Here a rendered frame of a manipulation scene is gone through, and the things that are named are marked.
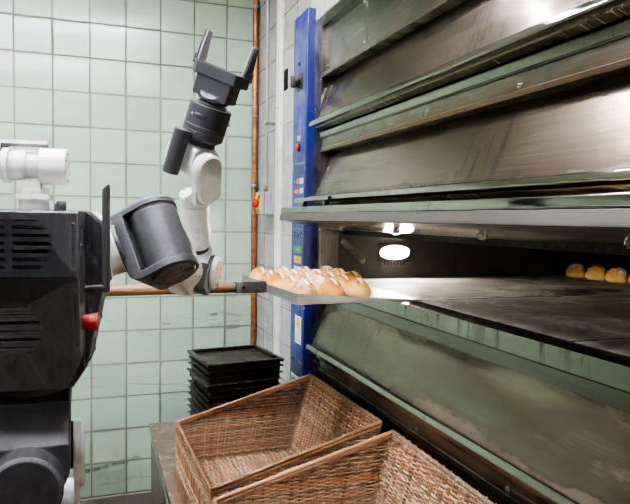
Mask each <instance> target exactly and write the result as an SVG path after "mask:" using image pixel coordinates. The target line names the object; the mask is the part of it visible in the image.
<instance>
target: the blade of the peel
mask: <svg viewBox="0 0 630 504"><path fill-rule="evenodd" d="M249 276H250V275H242V281H254V280H257V279H254V278H251V277H249ZM369 287H370V286H369ZM370 289H371V296H370V297H353V296H345V295H344V296H331V295H308V294H296V293H293V292H290V291H288V290H285V289H282V288H279V287H276V286H273V285H271V284H268V283H267V292H266V293H268V294H270V295H273V296H275V297H278V298H280V299H283V300H285V301H287V302H290V303H292V304H295V305H312V304H337V303H362V302H387V301H412V300H422V299H420V298H416V297H412V296H408V295H403V294H399V293H395V292H391V291H387V290H383V289H379V288H374V287H370Z"/></svg>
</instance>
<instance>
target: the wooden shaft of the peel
mask: <svg viewBox="0 0 630 504"><path fill-rule="evenodd" d="M235 291H236V284H235V282H219V284H218V286H217V288H215V289H214V290H213V289H212V290H211V292H210V293H235ZM171 294H175V293H172V292H170V290H169V289H165V290H159V289H156V288H154V287H151V286H149V285H146V284H134V285H110V292H106V297H107V296H139V295H171Z"/></svg>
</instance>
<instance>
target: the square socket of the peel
mask: <svg viewBox="0 0 630 504"><path fill-rule="evenodd" d="M234 282H235V284H236V291H235V293H266V292H267V282H266V281H264V280H254V281H234Z"/></svg>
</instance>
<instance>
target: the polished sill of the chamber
mask: <svg viewBox="0 0 630 504"><path fill-rule="evenodd" d="M358 304H361V305H364V306H367V307H370V308H374V309H377V310H380V311H383V312H386V313H389V314H392V315H395V316H398V317H401V318H404V319H407V320H410V321H413V322H416V323H419V324H422V325H425V326H428V327H431V328H434V329H437V330H440V331H443V332H446V333H449V334H452V335H455V336H458V337H461V338H464V339H468V340H471V341H474V342H477V343H480V344H483V345H486V346H489V347H492V348H495V349H498V350H501V351H504V352H507V353H510V354H513V355H516V356H519V357H522V358H525V359H528V360H531V361H534V362H537V363H540V364H543V365H546V366H549V367H552V368H555V369H558V370H561V371H565V372H568V373H571V374H574V375H577V376H580V377H583V378H586V379H589V380H592V381H595V382H598V383H601V384H604V385H607V386H610V387H613V388H616V389H619V390H622V391H625V392H628V393H630V357H628V356H624V355H620V354H617V353H613V352H609V351H605V350H601V349H598V348H594V347H590V346H586V345H582V344H579V343H575V342H571V341H567V340H563V339H560V338H556V337H552V336H548V335H544V334H541V333H537V332H533V331H529V330H525V329H521V328H518V327H514V326H510V325H506V324H502V323H499V322H495V321H491V320H487V319H483V318H480V317H476V316H472V315H468V314H464V313H461V312H457V311H453V310H449V309H445V308H442V307H438V306H434V305H430V304H426V303H422V302H419V301H415V300H412V301H387V302H362V303H358Z"/></svg>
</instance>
